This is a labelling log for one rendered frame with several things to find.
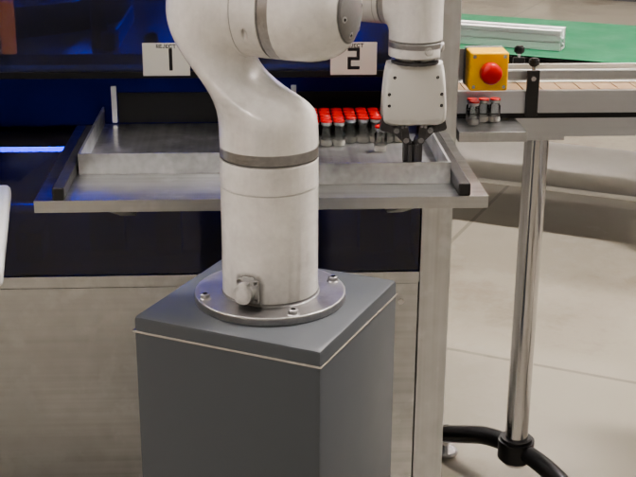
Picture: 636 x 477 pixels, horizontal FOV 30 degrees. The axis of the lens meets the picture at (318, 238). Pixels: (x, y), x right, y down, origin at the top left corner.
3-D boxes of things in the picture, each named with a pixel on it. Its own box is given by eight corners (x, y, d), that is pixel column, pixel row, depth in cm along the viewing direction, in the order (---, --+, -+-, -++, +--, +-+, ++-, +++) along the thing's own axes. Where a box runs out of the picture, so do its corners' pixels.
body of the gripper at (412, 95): (444, 48, 189) (441, 116, 193) (379, 48, 189) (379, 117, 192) (451, 57, 182) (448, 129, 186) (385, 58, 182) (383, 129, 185)
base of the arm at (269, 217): (308, 337, 138) (308, 185, 132) (167, 310, 145) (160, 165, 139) (368, 283, 155) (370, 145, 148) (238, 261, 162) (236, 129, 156)
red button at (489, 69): (477, 81, 219) (478, 60, 218) (498, 81, 220) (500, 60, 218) (481, 85, 216) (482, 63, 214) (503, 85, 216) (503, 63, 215)
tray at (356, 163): (283, 132, 221) (283, 114, 220) (422, 131, 223) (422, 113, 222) (288, 185, 189) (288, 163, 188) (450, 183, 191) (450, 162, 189)
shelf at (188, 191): (77, 134, 227) (77, 125, 226) (441, 132, 230) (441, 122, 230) (34, 213, 181) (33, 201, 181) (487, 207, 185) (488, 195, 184)
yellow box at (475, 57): (462, 82, 226) (464, 45, 223) (500, 82, 226) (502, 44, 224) (468, 91, 219) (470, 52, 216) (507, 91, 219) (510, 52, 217)
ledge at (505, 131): (447, 124, 236) (447, 114, 235) (511, 124, 237) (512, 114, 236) (458, 142, 223) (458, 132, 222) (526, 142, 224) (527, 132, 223)
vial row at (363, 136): (307, 140, 215) (307, 115, 213) (405, 140, 216) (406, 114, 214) (307, 144, 213) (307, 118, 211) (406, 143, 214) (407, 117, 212)
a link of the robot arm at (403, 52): (441, 34, 189) (440, 53, 190) (385, 35, 188) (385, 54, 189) (449, 44, 181) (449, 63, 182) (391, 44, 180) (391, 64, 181)
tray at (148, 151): (103, 124, 226) (102, 106, 225) (239, 123, 228) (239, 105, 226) (79, 174, 194) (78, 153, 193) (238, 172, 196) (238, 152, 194)
